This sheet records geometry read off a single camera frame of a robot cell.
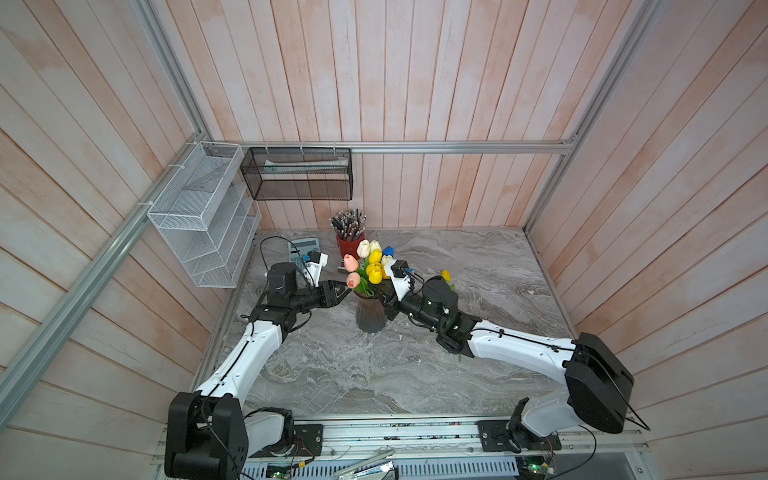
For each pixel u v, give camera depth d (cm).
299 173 104
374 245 76
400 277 62
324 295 70
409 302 66
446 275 104
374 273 68
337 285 72
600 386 42
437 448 73
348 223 98
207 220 67
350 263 72
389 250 76
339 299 73
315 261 73
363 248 74
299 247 112
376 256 73
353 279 70
